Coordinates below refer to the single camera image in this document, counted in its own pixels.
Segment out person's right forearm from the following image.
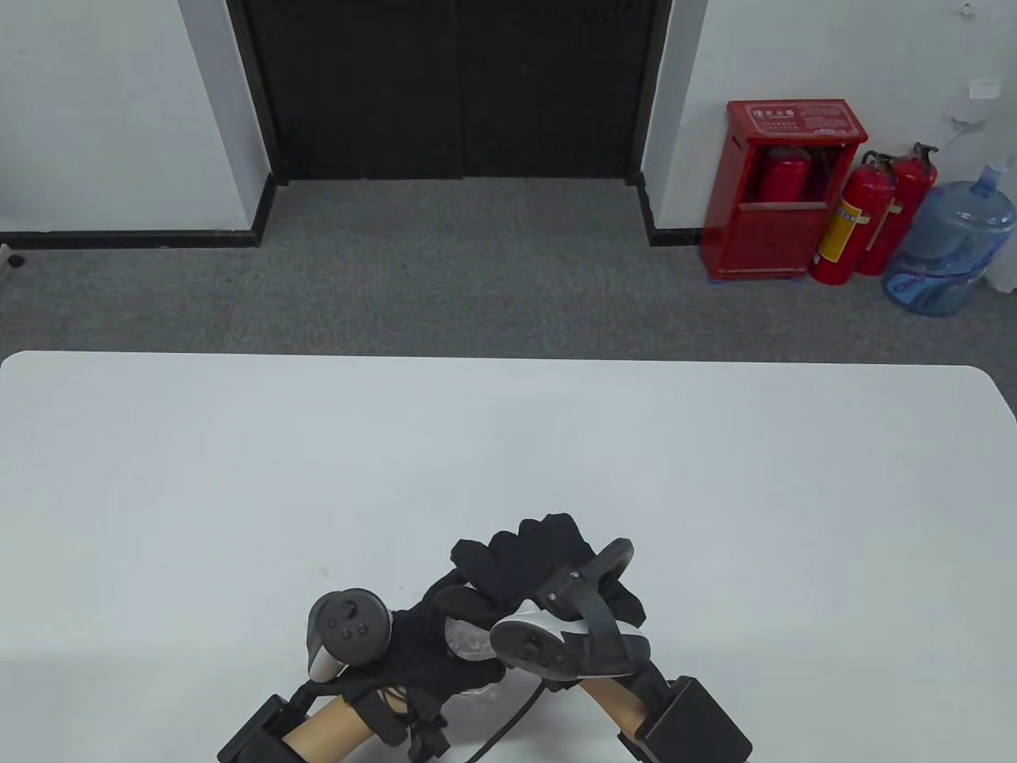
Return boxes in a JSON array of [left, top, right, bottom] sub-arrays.
[[572, 674, 654, 738]]

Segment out person's right hand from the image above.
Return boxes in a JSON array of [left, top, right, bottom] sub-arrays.
[[450, 513, 647, 630]]

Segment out person's left forearm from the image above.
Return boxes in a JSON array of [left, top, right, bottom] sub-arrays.
[[281, 694, 376, 763]]

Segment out black double door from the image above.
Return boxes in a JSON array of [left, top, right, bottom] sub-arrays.
[[226, 0, 673, 184]]

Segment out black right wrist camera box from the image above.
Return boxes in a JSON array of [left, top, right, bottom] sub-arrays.
[[617, 676, 754, 763]]

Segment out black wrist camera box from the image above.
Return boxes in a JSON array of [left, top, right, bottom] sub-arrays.
[[617, 676, 754, 763], [216, 693, 312, 763]]

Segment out black cable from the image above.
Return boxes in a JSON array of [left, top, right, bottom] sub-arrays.
[[459, 678, 551, 763]]

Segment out blue water dispenser jug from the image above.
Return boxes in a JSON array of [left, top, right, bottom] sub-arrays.
[[882, 164, 1017, 318]]

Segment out person's left hand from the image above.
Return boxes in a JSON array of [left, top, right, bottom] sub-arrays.
[[340, 583, 508, 714]]

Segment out long black baseboard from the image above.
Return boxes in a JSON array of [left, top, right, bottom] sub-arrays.
[[0, 170, 278, 250]]

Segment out plain red fire extinguisher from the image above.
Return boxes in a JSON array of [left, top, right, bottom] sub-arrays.
[[856, 142, 941, 277]]

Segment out red fire extinguisher cabinet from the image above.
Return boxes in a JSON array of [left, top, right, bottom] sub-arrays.
[[699, 99, 869, 284]]

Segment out dark grey left hand controller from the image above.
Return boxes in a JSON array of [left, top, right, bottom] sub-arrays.
[[306, 588, 395, 684]]

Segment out short black baseboard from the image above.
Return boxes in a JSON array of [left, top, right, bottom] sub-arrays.
[[634, 172, 705, 248]]

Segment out white wall device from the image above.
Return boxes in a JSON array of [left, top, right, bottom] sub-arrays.
[[952, 79, 1000, 126]]

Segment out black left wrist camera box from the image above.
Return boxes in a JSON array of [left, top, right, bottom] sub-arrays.
[[216, 693, 312, 763]]

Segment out red extinguisher with yellow label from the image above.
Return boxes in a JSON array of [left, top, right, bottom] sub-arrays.
[[808, 151, 898, 286]]

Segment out red extinguisher inside cabinet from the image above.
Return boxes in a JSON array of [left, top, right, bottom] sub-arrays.
[[757, 145, 812, 204]]

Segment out clear mineral water bottle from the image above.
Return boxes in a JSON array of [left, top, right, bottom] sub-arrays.
[[443, 616, 511, 707]]

